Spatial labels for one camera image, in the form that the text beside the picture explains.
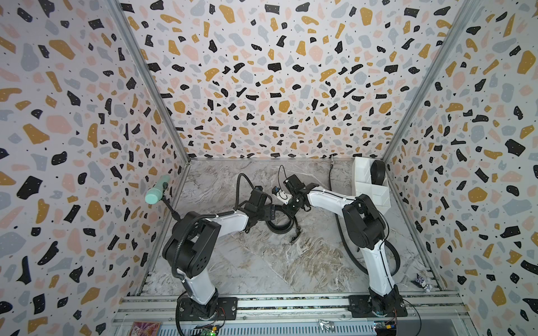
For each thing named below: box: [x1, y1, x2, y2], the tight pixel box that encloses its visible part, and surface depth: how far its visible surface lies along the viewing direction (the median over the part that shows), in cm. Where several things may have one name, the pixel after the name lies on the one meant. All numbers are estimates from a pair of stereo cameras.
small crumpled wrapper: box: [414, 273, 433, 293], surface depth 80 cm
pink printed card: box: [128, 321, 161, 336], surface depth 70 cm
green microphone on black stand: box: [145, 175, 181, 222], surface depth 67 cm
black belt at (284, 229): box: [265, 204, 302, 243], surface depth 95 cm
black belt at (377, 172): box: [369, 159, 386, 186], surface depth 108 cm
